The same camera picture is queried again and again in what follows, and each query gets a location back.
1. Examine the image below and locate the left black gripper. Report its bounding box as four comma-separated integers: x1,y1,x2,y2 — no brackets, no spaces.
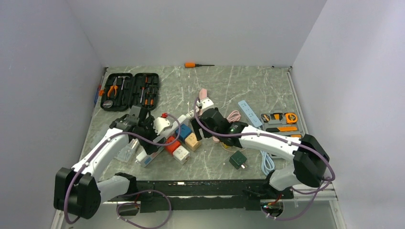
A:
136,116,167,155

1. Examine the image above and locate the pink power strip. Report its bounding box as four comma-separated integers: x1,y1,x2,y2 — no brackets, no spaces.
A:
196,88,207,115

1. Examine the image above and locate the blue cube adapter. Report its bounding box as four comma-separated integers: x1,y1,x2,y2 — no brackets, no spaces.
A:
178,124,192,142

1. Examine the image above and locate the wooden beige cube adapter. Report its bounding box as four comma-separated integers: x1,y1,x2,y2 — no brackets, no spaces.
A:
184,133,201,151

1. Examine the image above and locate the yellow cube adapter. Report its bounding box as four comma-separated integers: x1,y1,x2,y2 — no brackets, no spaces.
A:
221,143,230,151

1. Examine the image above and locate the white power strip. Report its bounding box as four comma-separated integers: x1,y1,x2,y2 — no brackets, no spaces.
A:
136,111,194,167

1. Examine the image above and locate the red cube adapter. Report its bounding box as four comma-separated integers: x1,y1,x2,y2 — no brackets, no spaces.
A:
165,136,181,155

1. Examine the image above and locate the clear plastic screw box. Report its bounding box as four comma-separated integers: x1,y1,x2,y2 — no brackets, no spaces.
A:
99,128,140,162

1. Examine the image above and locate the light blue power strip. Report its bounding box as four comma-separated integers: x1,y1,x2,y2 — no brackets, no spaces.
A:
237,100,263,128

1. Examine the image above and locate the black tool case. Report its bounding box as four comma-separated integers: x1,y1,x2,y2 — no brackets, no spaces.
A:
99,73,160,112

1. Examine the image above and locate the white cube adapter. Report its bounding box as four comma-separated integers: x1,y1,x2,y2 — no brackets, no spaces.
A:
172,146,191,165

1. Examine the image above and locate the dark green cube adapter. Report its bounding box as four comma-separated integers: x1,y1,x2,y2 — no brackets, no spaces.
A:
229,151,247,169

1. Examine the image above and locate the light blue cable with plug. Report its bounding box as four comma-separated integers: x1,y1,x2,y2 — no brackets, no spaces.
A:
257,126,275,177

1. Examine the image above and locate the grey tool case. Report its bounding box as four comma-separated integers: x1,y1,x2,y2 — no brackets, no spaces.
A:
260,109,305,138

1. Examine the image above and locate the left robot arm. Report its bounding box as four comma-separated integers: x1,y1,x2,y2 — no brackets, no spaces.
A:
53,106,158,219

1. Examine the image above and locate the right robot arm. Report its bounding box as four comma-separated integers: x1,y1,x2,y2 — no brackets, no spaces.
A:
191,107,335,198

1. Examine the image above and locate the blue red pen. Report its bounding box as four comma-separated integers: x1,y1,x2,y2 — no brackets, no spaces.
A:
94,84,102,104

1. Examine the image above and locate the black base bar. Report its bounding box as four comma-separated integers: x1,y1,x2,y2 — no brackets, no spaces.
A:
112,179,294,213

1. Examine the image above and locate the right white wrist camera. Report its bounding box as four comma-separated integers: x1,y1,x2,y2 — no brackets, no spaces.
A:
198,97,214,112

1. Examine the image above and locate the orange handled screwdriver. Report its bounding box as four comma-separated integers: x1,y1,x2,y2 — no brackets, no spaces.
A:
184,62,214,68

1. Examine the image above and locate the aluminium rail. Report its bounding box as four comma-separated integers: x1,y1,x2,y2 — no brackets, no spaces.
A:
58,180,338,206

